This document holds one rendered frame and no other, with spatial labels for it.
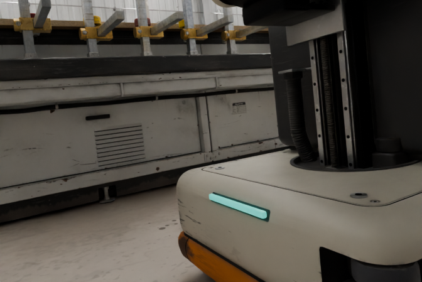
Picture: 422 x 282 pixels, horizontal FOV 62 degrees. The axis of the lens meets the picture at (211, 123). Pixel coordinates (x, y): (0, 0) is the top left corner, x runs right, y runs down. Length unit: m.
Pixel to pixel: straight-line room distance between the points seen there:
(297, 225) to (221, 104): 1.70
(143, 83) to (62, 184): 0.61
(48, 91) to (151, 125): 0.61
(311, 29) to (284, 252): 0.46
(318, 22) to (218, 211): 0.44
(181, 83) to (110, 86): 0.36
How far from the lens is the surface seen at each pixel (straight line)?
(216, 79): 1.92
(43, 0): 1.37
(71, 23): 1.84
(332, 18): 0.78
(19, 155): 1.85
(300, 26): 0.84
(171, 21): 1.55
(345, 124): 0.81
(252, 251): 0.67
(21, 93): 1.63
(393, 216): 0.51
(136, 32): 1.74
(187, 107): 2.08
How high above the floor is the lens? 0.44
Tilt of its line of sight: 3 degrees down
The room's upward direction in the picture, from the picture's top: 6 degrees counter-clockwise
